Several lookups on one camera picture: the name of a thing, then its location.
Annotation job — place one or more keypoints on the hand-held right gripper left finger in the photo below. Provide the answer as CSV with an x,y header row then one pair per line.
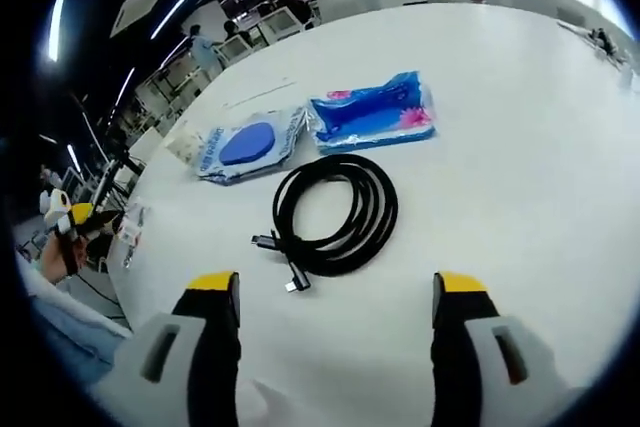
x,y
215,347

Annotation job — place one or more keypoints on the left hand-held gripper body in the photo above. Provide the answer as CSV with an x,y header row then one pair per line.
x,y
57,207

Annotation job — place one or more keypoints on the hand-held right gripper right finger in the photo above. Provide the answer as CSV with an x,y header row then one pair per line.
x,y
452,347

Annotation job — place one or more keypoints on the clear plastic water bottle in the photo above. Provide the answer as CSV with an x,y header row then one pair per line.
x,y
132,232

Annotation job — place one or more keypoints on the white patterned paper cup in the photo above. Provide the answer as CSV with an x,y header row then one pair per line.
x,y
182,147

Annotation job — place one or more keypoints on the white blue wipes pack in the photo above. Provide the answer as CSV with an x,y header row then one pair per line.
x,y
250,147

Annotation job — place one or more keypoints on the blue flowered tissue pack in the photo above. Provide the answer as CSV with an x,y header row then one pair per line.
x,y
370,117

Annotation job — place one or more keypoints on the person's left hand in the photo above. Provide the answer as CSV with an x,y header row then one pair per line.
x,y
54,264

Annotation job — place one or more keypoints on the person's blue jeans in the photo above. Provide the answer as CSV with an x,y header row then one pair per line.
x,y
75,337

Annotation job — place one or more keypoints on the white table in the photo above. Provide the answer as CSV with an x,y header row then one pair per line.
x,y
500,197

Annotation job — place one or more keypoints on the ceiling light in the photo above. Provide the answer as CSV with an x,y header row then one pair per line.
x,y
59,22

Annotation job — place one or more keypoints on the ceiling air vent panel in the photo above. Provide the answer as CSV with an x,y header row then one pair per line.
x,y
137,9

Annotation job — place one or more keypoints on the white office chair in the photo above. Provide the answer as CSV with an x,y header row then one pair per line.
x,y
235,49
280,22

